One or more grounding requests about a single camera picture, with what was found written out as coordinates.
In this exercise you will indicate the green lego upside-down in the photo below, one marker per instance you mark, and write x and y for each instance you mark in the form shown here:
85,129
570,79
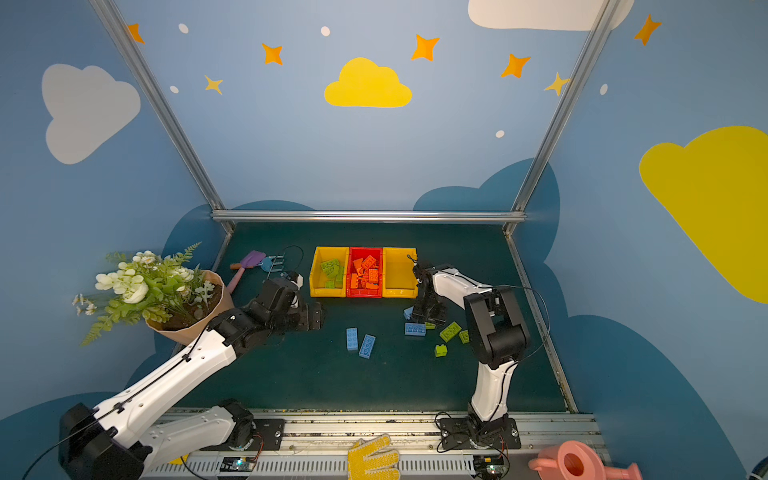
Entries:
329,266

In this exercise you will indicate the red bin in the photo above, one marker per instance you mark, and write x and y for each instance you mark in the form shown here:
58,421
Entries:
371,291

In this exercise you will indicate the green lego studs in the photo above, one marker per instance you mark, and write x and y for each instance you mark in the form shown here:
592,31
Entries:
338,279

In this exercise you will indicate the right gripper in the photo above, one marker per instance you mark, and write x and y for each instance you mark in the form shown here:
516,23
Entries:
427,309

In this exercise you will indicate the purple toy shovel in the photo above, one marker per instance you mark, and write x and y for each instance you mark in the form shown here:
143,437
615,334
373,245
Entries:
252,259

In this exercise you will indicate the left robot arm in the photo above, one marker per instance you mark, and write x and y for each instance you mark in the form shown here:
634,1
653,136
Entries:
120,439

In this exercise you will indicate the blue lego studs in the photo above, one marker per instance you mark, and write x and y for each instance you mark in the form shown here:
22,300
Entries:
352,342

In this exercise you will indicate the yellow bin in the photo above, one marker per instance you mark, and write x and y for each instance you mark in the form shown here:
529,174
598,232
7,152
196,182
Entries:
317,277
399,280

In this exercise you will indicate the circuit board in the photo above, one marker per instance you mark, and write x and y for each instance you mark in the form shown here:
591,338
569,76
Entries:
241,465
489,467

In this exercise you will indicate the blue lego upside-down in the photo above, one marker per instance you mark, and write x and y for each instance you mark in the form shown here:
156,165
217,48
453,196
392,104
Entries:
367,346

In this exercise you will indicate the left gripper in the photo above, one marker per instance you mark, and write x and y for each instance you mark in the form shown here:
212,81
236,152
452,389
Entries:
305,316

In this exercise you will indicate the left circuit board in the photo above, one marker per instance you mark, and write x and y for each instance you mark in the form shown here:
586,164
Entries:
241,465

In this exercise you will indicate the blue toy rake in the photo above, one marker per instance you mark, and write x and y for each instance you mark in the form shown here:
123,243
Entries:
273,263

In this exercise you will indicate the pink watering can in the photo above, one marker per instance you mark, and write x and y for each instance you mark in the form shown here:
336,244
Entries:
577,461

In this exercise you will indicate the right circuit board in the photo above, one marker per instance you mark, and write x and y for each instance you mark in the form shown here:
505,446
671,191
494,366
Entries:
489,467

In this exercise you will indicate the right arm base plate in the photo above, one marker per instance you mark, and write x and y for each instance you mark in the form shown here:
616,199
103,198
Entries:
468,433

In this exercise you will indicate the flower pot with plant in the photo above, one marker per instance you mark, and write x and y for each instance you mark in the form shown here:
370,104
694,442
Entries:
164,293

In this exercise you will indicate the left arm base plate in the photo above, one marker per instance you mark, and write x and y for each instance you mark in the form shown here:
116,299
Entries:
253,436

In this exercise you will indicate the long green lego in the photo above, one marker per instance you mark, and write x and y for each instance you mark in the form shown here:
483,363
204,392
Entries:
450,331

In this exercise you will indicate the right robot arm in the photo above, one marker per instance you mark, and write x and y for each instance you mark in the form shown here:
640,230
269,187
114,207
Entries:
498,337

